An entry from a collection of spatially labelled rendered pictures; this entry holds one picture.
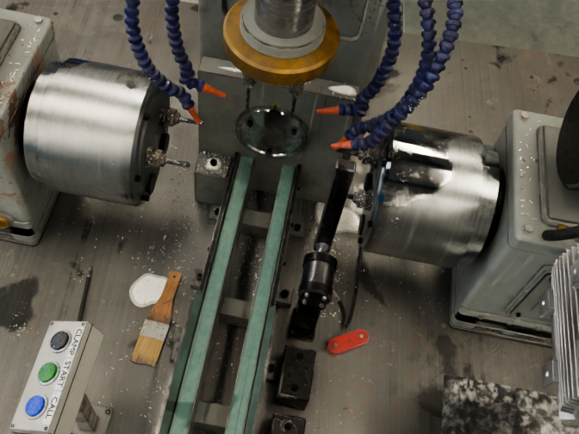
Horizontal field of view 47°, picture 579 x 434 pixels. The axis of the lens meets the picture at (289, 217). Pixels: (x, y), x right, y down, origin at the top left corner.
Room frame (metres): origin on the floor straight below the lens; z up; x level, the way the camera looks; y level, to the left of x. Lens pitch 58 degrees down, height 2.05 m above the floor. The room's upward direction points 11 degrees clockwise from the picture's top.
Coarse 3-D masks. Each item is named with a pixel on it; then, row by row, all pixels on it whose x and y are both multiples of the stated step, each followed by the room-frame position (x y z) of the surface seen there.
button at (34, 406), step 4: (36, 396) 0.24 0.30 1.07; (40, 396) 0.24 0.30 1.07; (28, 400) 0.23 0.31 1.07; (32, 400) 0.23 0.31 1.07; (36, 400) 0.24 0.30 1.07; (40, 400) 0.24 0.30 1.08; (44, 400) 0.24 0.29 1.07; (28, 404) 0.23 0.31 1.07; (32, 404) 0.23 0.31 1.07; (36, 404) 0.23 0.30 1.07; (40, 404) 0.23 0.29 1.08; (44, 404) 0.23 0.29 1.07; (28, 408) 0.22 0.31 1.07; (32, 408) 0.22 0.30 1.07; (36, 408) 0.22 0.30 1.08; (40, 408) 0.23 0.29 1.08; (28, 412) 0.22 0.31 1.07; (32, 412) 0.22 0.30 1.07; (36, 412) 0.22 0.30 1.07; (32, 416) 0.21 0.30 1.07
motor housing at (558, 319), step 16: (560, 256) 0.49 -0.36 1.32; (576, 256) 0.47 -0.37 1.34; (560, 272) 0.46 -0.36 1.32; (560, 288) 0.44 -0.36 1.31; (576, 288) 0.43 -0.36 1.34; (560, 304) 0.42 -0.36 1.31; (576, 304) 0.40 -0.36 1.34; (560, 320) 0.40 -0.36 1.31; (576, 320) 0.39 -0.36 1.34; (560, 336) 0.38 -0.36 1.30; (576, 336) 0.37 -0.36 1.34; (560, 352) 0.36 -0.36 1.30; (576, 352) 0.34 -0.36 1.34; (560, 368) 0.34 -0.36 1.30; (576, 368) 0.32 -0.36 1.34; (560, 384) 0.32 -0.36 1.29; (576, 384) 0.31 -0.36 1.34; (560, 400) 0.30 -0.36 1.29; (576, 400) 0.29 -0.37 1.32; (576, 416) 0.29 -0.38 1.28
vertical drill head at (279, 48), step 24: (240, 0) 0.83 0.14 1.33; (264, 0) 0.75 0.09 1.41; (288, 0) 0.74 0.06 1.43; (312, 0) 0.76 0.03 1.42; (240, 24) 0.76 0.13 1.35; (264, 24) 0.75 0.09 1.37; (288, 24) 0.74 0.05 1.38; (312, 24) 0.78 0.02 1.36; (336, 24) 0.82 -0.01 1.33; (240, 48) 0.73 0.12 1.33; (264, 48) 0.72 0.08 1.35; (288, 48) 0.73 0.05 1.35; (312, 48) 0.75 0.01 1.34; (336, 48) 0.77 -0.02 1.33; (264, 72) 0.70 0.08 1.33; (288, 72) 0.70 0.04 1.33; (312, 72) 0.72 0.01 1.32
